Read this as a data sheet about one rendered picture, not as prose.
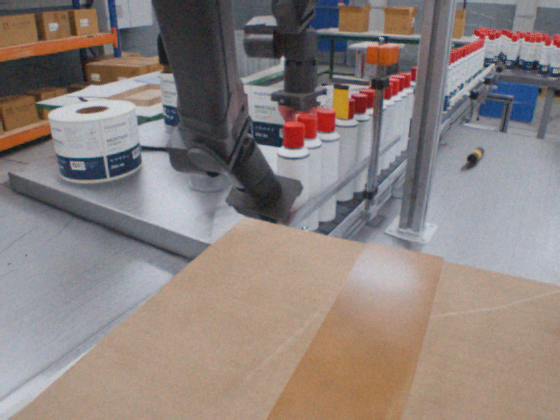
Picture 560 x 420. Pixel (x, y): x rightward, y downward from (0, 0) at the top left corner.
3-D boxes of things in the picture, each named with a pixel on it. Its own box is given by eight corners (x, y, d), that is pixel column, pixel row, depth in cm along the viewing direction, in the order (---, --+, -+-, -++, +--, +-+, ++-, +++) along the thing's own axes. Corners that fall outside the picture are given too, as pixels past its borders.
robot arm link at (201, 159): (205, 153, 48) (235, 91, 51) (129, 143, 53) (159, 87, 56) (248, 203, 58) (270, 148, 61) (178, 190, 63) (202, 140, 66)
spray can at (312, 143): (297, 218, 85) (299, 110, 76) (323, 224, 83) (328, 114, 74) (284, 230, 81) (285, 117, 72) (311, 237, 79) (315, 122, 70)
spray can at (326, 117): (320, 209, 89) (324, 105, 80) (340, 217, 85) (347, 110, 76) (302, 217, 85) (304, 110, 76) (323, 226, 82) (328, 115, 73)
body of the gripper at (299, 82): (269, 103, 78) (268, 60, 75) (297, 94, 86) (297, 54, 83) (301, 108, 75) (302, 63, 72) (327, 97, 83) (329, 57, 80)
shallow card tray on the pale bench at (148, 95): (149, 89, 235) (148, 83, 234) (188, 92, 228) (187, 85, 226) (107, 104, 207) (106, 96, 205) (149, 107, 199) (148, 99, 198)
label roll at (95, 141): (132, 149, 122) (125, 96, 115) (151, 172, 106) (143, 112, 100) (57, 162, 113) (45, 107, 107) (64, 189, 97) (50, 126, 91)
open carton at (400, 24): (377, 34, 573) (379, 4, 557) (386, 32, 607) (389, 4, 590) (410, 36, 555) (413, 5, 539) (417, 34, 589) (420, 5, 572)
